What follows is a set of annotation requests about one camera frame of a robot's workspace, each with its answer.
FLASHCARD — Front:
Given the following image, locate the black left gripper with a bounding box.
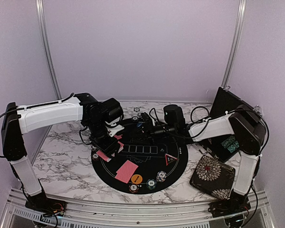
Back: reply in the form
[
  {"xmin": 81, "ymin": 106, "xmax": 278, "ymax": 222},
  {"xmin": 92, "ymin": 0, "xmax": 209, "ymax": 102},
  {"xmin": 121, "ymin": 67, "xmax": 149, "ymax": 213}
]
[{"xmin": 86, "ymin": 119, "xmax": 121, "ymax": 160}]

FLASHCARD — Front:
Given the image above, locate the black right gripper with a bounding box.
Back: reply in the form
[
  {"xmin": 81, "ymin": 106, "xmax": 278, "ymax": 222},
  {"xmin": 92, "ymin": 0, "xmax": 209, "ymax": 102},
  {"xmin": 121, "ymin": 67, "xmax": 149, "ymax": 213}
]
[{"xmin": 129, "ymin": 121, "xmax": 176, "ymax": 146}]

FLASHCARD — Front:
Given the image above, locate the red card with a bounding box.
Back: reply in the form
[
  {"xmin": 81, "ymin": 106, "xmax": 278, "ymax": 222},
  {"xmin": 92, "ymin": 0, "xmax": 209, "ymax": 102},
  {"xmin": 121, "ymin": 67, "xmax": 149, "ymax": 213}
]
[
  {"xmin": 114, "ymin": 135, "xmax": 122, "ymax": 141},
  {"xmin": 115, "ymin": 160, "xmax": 138, "ymax": 183}
]

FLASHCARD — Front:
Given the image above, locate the red triangular marker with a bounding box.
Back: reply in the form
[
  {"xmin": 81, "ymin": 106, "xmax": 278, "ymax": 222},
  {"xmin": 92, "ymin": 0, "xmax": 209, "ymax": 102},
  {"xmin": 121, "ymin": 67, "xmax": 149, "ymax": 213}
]
[{"xmin": 165, "ymin": 153, "xmax": 178, "ymax": 166}]

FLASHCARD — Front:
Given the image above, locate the red playing card deck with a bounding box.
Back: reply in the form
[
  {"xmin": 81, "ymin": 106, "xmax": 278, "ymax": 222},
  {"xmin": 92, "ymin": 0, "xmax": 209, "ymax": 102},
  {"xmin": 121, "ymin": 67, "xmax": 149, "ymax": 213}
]
[{"xmin": 96, "ymin": 150, "xmax": 111, "ymax": 162}]

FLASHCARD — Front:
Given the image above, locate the blue orange chip stack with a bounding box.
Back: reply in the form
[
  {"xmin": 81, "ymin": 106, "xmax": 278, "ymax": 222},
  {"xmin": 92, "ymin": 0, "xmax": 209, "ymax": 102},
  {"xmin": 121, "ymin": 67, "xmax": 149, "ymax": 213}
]
[{"xmin": 156, "ymin": 171, "xmax": 167, "ymax": 182}]

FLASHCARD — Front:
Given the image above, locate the orange big blind button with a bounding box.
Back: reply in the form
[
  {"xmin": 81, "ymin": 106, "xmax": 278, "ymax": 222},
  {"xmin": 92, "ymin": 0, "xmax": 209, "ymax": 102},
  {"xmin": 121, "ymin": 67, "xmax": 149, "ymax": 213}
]
[{"xmin": 131, "ymin": 174, "xmax": 143, "ymax": 184}]

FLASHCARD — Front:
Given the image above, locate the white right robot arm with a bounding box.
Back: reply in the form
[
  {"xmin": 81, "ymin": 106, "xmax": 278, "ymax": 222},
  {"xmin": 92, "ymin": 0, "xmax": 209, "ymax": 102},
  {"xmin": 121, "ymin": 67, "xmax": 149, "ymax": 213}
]
[{"xmin": 140, "ymin": 104, "xmax": 269, "ymax": 217}]

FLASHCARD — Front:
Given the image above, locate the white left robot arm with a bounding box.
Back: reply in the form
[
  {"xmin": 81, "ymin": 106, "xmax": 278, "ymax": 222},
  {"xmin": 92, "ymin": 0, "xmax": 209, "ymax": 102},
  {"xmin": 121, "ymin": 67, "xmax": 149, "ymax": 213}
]
[{"xmin": 1, "ymin": 93, "xmax": 124, "ymax": 211}]

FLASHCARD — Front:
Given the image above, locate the round black poker mat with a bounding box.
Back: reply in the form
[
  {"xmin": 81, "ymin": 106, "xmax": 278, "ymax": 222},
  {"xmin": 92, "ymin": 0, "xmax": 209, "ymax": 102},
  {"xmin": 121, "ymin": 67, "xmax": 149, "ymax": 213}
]
[{"xmin": 91, "ymin": 117, "xmax": 189, "ymax": 194}]

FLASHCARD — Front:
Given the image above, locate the black poker chip case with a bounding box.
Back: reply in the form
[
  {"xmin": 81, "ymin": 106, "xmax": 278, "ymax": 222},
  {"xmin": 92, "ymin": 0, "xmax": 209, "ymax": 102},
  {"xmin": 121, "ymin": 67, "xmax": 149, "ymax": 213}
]
[{"xmin": 189, "ymin": 87, "xmax": 266, "ymax": 162}]

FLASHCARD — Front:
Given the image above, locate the floral fabric pouch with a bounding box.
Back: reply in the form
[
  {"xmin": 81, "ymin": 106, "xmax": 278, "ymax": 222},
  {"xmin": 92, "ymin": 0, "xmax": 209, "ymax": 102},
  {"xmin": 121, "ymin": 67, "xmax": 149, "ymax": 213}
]
[{"xmin": 190, "ymin": 155, "xmax": 236, "ymax": 200}]

